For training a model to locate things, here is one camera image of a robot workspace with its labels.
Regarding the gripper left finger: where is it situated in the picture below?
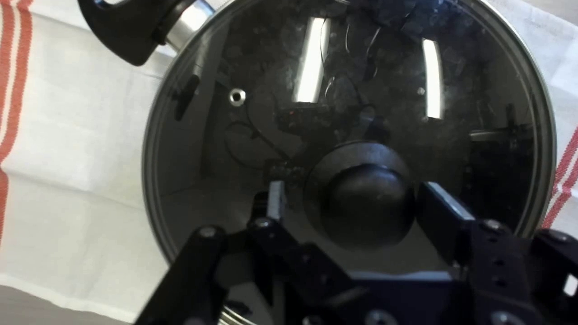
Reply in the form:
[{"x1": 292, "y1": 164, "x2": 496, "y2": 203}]
[{"x1": 135, "y1": 181, "x2": 357, "y2": 325}]

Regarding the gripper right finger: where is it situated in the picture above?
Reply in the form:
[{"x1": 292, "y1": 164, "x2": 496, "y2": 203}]
[{"x1": 418, "y1": 181, "x2": 578, "y2": 325}]

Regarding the glass pot lid black knob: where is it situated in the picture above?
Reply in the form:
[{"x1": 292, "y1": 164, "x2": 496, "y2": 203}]
[{"x1": 141, "y1": 0, "x2": 557, "y2": 271}]

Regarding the white towel with red stripes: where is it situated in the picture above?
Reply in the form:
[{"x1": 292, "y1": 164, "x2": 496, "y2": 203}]
[{"x1": 0, "y1": 0, "x2": 578, "y2": 324}]

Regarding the steel pot with black handle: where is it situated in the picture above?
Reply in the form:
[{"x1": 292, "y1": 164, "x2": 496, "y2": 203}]
[{"x1": 77, "y1": 0, "x2": 558, "y2": 325}]

